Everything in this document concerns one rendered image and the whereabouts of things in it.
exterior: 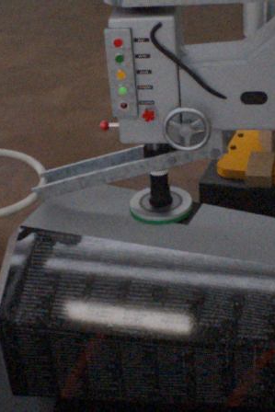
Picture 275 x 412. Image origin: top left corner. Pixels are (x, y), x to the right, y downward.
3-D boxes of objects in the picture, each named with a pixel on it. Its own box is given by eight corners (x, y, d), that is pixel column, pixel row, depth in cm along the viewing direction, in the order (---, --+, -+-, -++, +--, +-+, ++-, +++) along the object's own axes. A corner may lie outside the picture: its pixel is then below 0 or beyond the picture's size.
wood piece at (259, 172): (250, 162, 301) (250, 151, 298) (274, 163, 298) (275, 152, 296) (244, 186, 285) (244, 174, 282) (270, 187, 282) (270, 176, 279)
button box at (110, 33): (139, 112, 232) (131, 26, 218) (138, 116, 230) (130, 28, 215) (114, 113, 234) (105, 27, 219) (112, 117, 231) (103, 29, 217)
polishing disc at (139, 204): (171, 182, 273) (171, 179, 272) (203, 207, 256) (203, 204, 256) (119, 200, 265) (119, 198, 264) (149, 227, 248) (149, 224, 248)
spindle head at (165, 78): (235, 122, 252) (233, -7, 229) (234, 153, 233) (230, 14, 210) (131, 122, 258) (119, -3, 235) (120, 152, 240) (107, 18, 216)
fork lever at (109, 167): (230, 131, 253) (225, 119, 250) (227, 158, 236) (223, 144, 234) (48, 178, 273) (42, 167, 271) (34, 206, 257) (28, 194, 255)
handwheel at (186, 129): (213, 139, 237) (211, 96, 229) (211, 154, 228) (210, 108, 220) (166, 139, 239) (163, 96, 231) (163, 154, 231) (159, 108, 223)
